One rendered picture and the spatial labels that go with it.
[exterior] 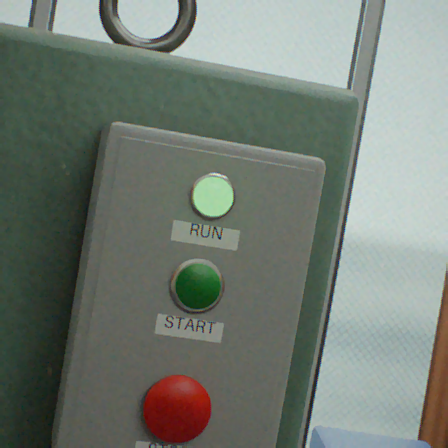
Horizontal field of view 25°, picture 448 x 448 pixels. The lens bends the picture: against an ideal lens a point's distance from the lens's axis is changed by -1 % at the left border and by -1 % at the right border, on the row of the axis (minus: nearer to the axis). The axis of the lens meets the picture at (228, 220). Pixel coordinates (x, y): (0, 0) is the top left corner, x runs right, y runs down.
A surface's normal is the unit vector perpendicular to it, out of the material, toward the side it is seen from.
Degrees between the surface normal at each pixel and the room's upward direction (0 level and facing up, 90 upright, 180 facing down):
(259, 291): 90
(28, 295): 90
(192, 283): 89
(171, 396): 82
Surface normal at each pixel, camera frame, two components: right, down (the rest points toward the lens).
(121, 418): 0.17, 0.08
